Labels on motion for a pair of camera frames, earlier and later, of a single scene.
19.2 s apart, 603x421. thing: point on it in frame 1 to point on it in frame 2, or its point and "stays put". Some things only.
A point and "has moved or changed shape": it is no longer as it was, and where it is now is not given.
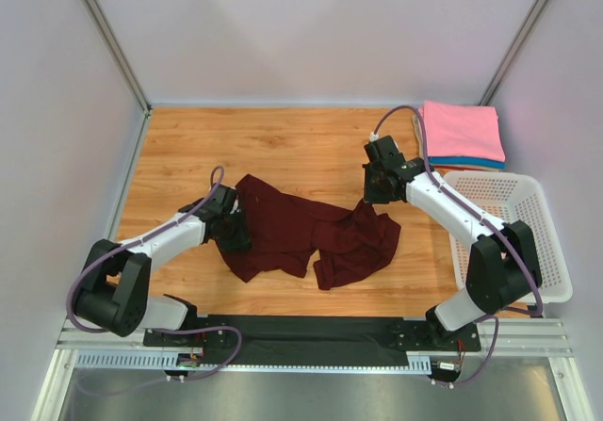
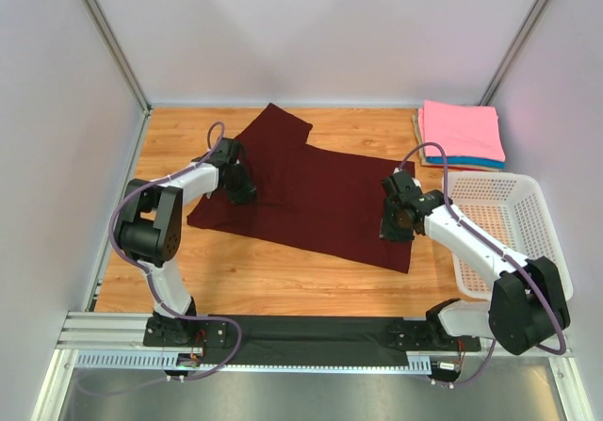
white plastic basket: (509, 198) stays put
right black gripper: (373, 188) to (393, 226)
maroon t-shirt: (352, 247) has moved or changed shape
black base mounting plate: (317, 338) stays put
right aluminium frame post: (506, 68) stays put
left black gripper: (236, 234) to (245, 189)
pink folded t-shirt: (463, 130) stays put
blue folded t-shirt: (467, 161) stays put
